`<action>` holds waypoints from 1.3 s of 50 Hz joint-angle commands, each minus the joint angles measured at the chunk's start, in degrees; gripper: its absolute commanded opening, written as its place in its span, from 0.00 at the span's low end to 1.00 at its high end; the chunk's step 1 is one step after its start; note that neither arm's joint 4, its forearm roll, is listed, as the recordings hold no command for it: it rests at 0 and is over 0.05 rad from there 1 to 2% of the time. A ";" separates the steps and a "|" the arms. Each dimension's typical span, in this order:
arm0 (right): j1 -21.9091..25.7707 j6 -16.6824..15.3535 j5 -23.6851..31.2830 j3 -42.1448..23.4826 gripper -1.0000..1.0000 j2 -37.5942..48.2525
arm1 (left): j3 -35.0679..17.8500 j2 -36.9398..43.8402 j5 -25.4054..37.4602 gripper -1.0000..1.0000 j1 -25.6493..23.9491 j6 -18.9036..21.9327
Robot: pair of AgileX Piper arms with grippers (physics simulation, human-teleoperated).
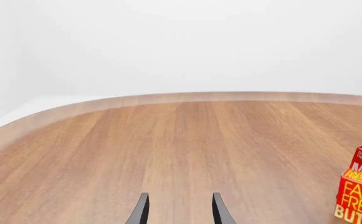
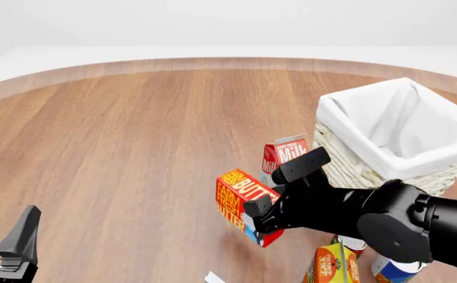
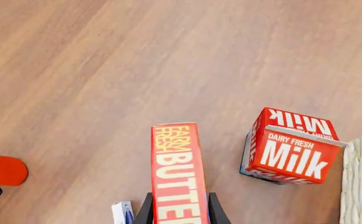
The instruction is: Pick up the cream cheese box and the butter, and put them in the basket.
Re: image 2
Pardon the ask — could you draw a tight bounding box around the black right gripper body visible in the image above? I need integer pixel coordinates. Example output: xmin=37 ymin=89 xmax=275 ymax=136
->
xmin=252 ymin=170 xmax=356 ymax=236

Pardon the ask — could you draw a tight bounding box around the red white milk carton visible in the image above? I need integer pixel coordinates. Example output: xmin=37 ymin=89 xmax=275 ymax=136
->
xmin=260 ymin=132 xmax=310 ymax=189

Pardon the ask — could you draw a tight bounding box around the orange juice carton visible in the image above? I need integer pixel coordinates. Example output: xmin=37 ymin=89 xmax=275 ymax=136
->
xmin=301 ymin=243 xmax=361 ymax=283

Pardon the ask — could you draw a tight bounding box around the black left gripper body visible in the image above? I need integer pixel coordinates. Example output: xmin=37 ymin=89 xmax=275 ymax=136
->
xmin=0 ymin=259 xmax=39 ymax=283

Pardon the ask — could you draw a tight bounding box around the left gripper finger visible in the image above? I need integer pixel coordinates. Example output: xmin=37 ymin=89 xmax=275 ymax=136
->
xmin=0 ymin=204 xmax=42 ymax=266

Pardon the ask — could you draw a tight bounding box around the blue white tin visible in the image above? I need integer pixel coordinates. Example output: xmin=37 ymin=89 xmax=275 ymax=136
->
xmin=370 ymin=252 xmax=429 ymax=283

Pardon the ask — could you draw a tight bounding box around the white box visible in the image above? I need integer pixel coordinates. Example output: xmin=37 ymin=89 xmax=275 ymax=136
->
xmin=204 ymin=270 xmax=226 ymax=283

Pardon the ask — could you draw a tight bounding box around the white red green tin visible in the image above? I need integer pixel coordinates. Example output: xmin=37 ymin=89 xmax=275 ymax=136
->
xmin=330 ymin=233 xmax=367 ymax=259

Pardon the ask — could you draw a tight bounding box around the white wicker basket cloth liner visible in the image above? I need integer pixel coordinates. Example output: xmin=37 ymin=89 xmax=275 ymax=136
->
xmin=311 ymin=76 xmax=457 ymax=197

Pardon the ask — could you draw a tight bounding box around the orange red butter box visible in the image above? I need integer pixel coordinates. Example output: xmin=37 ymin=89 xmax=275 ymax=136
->
xmin=215 ymin=167 xmax=286 ymax=248

